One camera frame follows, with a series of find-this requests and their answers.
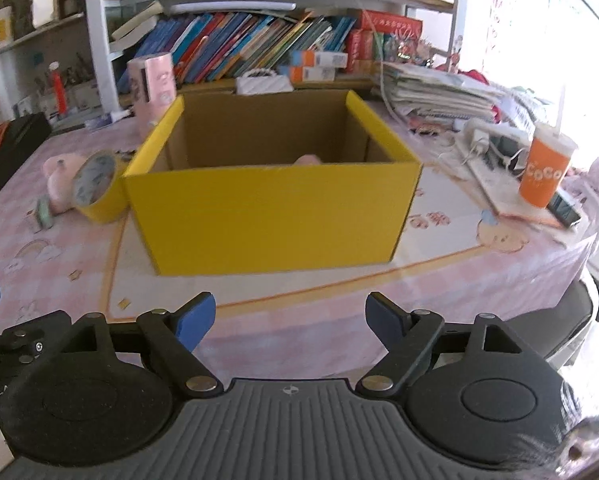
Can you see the yellow cardboard box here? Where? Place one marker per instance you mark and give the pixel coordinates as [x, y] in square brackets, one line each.
[269, 220]

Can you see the fuzzy dark clothing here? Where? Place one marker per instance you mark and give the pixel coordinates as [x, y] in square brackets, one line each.
[544, 455]

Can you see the small green tape roll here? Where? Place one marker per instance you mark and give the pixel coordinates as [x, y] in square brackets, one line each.
[43, 212]

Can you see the stack of newspapers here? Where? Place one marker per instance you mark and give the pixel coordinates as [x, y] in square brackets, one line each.
[429, 90]

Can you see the row of colourful books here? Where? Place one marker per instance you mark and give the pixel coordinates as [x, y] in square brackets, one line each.
[229, 45]

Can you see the red gift box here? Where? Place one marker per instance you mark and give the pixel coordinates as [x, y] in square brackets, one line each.
[389, 22]

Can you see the orange paper cup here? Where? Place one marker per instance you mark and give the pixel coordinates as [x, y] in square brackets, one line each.
[544, 170]

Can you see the white plastic bag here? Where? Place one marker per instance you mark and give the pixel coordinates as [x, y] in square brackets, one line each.
[264, 85]

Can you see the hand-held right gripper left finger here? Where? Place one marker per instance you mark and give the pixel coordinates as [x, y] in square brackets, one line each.
[197, 322]

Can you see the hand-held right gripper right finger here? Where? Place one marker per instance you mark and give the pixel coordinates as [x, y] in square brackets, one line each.
[384, 322]

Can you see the pink checkered tablecloth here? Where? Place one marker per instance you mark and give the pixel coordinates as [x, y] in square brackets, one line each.
[54, 270]

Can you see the grey wall shelf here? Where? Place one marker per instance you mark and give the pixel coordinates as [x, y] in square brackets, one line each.
[29, 40]

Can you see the white power strip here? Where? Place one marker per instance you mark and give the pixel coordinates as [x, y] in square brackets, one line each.
[504, 132]

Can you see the cream mat orange border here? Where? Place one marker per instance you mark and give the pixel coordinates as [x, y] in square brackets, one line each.
[429, 240]

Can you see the pink plush toy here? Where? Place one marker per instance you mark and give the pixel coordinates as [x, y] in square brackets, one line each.
[59, 175]

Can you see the small pink object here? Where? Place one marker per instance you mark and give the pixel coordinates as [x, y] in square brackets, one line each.
[307, 160]

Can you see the black keyboard case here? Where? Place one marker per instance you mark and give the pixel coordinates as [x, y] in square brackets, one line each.
[9, 150]

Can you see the white bookshelf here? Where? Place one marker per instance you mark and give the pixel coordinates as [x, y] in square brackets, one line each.
[97, 35]

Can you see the white bottle yellow label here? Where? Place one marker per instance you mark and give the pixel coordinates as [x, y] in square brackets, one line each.
[3, 25]

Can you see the pink cylinder container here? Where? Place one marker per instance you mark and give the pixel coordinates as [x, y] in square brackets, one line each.
[157, 85]

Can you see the orange and white box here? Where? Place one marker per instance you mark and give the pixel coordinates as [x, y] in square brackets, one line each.
[319, 58]

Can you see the black chair seat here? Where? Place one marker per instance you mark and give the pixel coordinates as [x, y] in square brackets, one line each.
[564, 320]

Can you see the white straw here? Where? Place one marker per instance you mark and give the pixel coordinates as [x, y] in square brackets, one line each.
[559, 110]

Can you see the red and white bottle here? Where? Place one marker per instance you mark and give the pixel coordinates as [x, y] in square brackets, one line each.
[58, 90]

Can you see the yellow tape roll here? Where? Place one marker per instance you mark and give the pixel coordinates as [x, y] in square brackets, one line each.
[104, 205]

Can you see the black phone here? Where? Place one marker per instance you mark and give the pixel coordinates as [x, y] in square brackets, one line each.
[564, 209]

